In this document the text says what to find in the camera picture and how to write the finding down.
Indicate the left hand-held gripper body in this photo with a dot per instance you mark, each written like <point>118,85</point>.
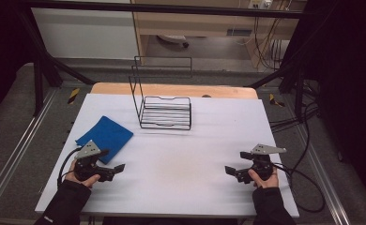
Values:
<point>85,170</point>

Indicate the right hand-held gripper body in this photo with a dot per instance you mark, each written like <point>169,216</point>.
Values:
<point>262,168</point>

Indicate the person's left hand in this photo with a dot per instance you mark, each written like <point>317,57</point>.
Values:
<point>79,180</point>

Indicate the person's right hand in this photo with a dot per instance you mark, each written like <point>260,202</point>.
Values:
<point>267,182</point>

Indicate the blue cloth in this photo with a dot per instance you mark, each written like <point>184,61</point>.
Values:
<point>109,134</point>

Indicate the yellow black tape strip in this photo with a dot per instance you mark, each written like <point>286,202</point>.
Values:
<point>73,96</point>
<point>275,100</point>

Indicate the white cabinet panel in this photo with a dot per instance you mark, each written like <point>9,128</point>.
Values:
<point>84,34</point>

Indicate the black curtain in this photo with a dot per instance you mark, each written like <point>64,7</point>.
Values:
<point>3,47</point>
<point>347,78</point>

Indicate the white round device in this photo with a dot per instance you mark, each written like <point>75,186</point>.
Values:
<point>171,38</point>

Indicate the light wooden desk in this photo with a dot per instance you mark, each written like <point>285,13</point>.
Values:
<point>187,23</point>

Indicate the white power strip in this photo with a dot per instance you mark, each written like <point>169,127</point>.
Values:
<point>259,3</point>

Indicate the aluminium floor rail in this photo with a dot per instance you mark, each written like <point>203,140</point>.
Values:
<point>323,175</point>
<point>18,146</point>

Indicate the black metal frame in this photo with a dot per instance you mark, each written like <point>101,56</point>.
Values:
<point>171,8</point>

